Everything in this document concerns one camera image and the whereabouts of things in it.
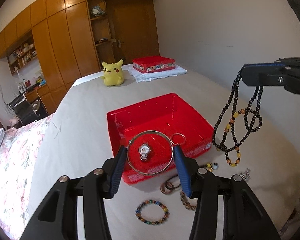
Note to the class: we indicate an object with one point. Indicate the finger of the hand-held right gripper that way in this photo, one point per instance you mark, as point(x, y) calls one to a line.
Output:
point(270, 80)
point(265, 67)

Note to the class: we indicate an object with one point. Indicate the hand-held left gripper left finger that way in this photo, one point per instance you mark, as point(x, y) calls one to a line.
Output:
point(117, 172)

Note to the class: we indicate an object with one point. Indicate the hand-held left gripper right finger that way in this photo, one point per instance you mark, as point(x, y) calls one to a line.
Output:
point(182, 172)

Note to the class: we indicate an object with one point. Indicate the yellow bee charm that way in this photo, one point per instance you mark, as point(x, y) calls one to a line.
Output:
point(212, 166)

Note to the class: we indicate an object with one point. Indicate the silver wristwatch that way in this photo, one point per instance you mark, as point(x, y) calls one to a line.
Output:
point(144, 150)

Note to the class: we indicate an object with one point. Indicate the silver bangle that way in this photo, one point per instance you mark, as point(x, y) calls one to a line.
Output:
point(152, 131)

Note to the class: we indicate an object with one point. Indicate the red plastic box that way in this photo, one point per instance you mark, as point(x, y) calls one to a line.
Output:
point(152, 115)

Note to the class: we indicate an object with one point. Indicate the white lace cloth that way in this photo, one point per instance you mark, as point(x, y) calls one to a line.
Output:
point(170, 73)

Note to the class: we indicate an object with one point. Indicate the yellow plush toy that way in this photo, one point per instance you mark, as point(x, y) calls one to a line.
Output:
point(112, 73)

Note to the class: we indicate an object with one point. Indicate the floral blanket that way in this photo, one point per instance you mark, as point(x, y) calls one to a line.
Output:
point(12, 167)

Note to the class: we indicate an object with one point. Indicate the wooden desk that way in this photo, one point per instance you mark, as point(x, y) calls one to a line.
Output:
point(39, 91)

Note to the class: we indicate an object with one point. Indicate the red tin box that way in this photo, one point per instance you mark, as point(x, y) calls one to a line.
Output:
point(152, 63)

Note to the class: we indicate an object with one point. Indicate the pink plush toy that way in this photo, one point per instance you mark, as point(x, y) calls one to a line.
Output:
point(14, 122)

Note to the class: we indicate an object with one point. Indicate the black office chair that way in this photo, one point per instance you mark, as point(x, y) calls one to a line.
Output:
point(22, 107)

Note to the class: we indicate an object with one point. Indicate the wooden door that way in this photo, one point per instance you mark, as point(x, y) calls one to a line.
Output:
point(135, 30)

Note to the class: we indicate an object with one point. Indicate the wooden wardrobe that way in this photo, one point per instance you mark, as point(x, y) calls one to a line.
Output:
point(60, 42)

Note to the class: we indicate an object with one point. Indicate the row of books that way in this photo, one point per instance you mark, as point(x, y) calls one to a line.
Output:
point(22, 53)

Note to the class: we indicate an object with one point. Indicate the grey plush on shelf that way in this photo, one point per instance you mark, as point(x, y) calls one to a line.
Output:
point(98, 12)

